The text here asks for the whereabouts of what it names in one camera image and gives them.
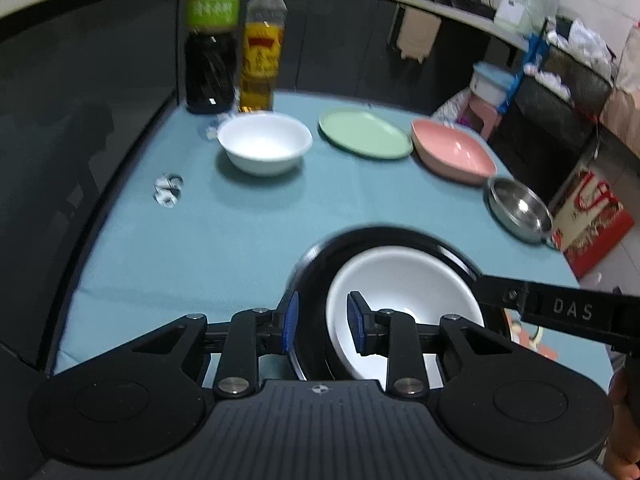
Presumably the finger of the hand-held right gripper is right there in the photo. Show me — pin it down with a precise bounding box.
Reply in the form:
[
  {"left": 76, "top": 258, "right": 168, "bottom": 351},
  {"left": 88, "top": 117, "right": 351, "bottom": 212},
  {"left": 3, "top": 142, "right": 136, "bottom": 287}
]
[{"left": 480, "top": 272, "right": 640, "bottom": 356}]

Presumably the blue mop handle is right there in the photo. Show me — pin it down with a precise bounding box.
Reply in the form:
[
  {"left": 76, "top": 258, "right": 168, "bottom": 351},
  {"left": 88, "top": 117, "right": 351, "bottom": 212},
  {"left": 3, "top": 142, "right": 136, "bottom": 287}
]
[{"left": 499, "top": 20, "right": 551, "bottom": 116}]

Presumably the floral plastic bag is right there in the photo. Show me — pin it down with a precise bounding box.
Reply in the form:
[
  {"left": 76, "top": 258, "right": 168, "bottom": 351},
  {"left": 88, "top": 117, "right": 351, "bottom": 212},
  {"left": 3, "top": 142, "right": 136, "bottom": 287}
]
[{"left": 431, "top": 87, "right": 473, "bottom": 125}]

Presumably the brown paper bag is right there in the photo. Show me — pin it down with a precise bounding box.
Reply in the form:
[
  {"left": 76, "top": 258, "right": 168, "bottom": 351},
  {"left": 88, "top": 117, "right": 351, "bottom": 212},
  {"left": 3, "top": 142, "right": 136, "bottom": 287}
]
[{"left": 599, "top": 22, "right": 640, "bottom": 147}]

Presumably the pink bowl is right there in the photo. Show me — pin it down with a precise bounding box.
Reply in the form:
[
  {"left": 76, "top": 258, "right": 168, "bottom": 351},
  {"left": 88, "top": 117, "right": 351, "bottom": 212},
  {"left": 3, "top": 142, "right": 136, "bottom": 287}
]
[{"left": 410, "top": 118, "right": 497, "bottom": 184}]

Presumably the black bowl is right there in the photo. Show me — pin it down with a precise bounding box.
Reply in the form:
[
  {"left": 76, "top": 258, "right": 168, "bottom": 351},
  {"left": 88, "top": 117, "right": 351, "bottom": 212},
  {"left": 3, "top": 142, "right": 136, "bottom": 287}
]
[{"left": 285, "top": 226, "right": 512, "bottom": 383}]

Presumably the white bowl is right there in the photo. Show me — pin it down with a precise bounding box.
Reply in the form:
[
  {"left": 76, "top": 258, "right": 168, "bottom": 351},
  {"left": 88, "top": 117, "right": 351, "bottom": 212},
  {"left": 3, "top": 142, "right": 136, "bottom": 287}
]
[
  {"left": 216, "top": 113, "right": 314, "bottom": 177},
  {"left": 325, "top": 246, "right": 485, "bottom": 389}
]

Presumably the stainless steel bowl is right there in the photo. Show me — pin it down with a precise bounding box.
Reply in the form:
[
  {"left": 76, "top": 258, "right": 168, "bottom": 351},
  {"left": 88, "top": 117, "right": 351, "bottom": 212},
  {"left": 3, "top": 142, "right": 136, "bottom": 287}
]
[{"left": 485, "top": 176, "right": 556, "bottom": 246}]

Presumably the dark soy sauce bottle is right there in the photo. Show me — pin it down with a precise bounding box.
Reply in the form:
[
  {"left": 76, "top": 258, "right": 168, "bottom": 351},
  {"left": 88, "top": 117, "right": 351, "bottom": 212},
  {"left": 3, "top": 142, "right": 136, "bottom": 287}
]
[{"left": 184, "top": 0, "right": 242, "bottom": 115}]

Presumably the white bucket with blue lid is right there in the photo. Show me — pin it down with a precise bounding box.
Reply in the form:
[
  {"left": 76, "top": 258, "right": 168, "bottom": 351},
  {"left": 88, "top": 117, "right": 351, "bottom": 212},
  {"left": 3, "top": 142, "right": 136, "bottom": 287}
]
[{"left": 470, "top": 61, "right": 521, "bottom": 104}]

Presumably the red gift bag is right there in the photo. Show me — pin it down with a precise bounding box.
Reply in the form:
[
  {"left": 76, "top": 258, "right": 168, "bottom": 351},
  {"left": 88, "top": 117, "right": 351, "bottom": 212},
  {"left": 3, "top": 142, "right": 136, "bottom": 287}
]
[{"left": 550, "top": 170, "right": 636, "bottom": 281}]

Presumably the person's right hand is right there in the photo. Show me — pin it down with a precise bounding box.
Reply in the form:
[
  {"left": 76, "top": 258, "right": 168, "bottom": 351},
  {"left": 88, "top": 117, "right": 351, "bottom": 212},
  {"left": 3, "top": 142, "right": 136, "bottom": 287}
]
[{"left": 602, "top": 366, "right": 640, "bottom": 480}]

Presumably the blue printed tablecloth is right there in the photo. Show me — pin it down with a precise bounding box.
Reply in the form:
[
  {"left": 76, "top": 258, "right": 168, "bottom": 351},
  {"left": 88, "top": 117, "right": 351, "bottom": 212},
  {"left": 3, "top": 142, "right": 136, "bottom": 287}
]
[{"left": 52, "top": 91, "right": 618, "bottom": 391}]

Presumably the beige hanging board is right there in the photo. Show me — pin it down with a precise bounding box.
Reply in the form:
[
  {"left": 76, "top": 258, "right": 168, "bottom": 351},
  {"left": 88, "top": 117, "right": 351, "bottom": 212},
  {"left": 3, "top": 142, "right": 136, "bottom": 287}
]
[{"left": 394, "top": 5, "right": 442, "bottom": 64}]

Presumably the white plastic bag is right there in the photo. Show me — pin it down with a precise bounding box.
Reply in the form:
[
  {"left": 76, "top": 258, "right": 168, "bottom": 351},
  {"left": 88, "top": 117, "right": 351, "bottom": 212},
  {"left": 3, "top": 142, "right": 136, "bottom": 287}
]
[{"left": 546, "top": 17, "right": 615, "bottom": 82}]

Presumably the pink plastic stool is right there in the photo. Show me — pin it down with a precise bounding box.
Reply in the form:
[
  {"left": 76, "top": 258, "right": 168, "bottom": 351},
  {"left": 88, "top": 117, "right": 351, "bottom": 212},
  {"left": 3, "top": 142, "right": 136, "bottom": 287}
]
[{"left": 462, "top": 95, "right": 503, "bottom": 141}]

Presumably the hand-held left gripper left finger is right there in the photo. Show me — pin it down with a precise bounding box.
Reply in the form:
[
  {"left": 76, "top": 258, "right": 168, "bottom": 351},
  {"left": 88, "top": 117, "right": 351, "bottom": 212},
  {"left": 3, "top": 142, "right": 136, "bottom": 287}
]
[{"left": 130, "top": 290, "right": 301, "bottom": 401}]

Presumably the green plate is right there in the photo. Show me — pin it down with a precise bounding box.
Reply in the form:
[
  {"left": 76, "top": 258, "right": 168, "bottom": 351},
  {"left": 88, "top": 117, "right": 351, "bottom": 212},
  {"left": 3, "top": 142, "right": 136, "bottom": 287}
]
[{"left": 318, "top": 108, "right": 414, "bottom": 161}]

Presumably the yellow cooking oil bottle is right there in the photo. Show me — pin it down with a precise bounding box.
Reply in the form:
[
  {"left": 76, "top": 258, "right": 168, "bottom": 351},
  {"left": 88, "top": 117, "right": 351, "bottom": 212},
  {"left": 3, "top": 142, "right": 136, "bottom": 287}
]
[{"left": 239, "top": 0, "right": 288, "bottom": 112}]

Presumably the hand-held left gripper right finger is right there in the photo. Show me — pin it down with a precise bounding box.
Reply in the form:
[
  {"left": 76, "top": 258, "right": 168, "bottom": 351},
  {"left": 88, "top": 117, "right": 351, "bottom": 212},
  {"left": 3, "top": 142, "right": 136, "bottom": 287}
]
[{"left": 346, "top": 290, "right": 521, "bottom": 400}]

